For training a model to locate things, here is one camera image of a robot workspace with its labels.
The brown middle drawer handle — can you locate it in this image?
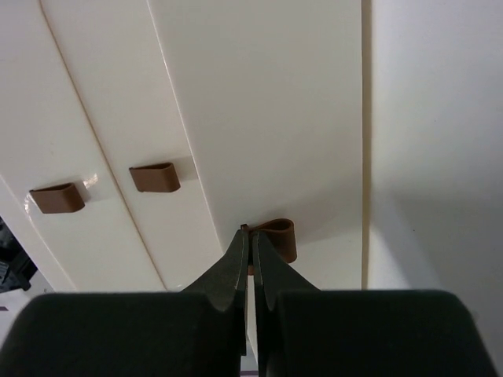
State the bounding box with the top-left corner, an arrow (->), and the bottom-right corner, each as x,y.
129,162 -> 181,193

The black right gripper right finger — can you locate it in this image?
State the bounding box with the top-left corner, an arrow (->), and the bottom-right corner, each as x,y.
251,232 -> 497,376

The brown drawer handle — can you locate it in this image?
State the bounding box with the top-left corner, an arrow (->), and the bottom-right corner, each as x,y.
29,182 -> 85,214
239,218 -> 297,276
129,162 -> 181,193

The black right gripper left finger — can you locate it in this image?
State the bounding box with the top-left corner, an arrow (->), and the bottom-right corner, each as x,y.
7,231 -> 249,376

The brown top drawer handle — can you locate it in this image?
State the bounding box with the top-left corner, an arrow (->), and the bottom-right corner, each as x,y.
29,182 -> 85,214

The brown bottom drawer handle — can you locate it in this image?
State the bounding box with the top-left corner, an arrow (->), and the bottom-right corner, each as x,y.
239,218 -> 297,276

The white drawer cabinet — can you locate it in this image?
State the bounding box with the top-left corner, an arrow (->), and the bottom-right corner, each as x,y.
1,1 -> 362,291

